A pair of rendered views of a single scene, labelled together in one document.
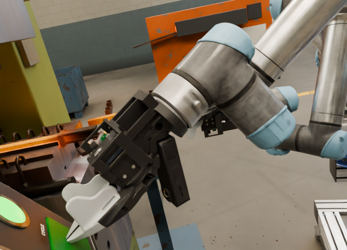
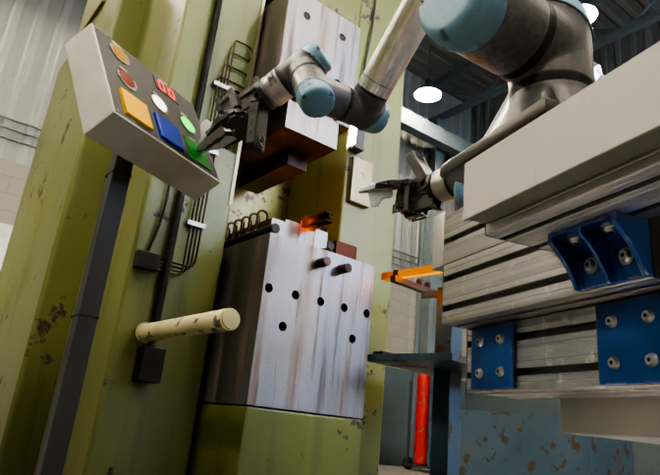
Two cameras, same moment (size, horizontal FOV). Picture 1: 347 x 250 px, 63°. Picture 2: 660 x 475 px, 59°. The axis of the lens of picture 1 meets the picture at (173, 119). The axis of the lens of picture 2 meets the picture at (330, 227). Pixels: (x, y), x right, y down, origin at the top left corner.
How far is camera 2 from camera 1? 1.32 m
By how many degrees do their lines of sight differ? 65
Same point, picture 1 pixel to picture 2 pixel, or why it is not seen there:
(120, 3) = not seen: outside the picture
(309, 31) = (383, 44)
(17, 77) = (336, 208)
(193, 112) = (267, 81)
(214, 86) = (283, 69)
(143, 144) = (245, 102)
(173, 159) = (252, 112)
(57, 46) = not seen: hidden behind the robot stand
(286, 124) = (307, 84)
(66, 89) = (575, 447)
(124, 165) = (227, 105)
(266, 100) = (303, 73)
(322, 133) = not seen: hidden behind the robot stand
